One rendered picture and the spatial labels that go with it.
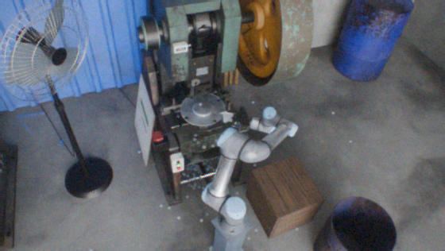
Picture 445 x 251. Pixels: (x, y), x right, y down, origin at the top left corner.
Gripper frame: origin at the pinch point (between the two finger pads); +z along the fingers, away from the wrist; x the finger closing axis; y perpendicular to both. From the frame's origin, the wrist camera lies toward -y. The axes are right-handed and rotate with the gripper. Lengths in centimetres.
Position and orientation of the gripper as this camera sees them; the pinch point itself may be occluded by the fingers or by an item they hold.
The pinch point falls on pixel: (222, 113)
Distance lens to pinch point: 216.6
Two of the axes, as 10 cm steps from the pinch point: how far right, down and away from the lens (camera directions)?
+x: -0.2, 6.7, 7.4
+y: -3.0, 7.0, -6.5
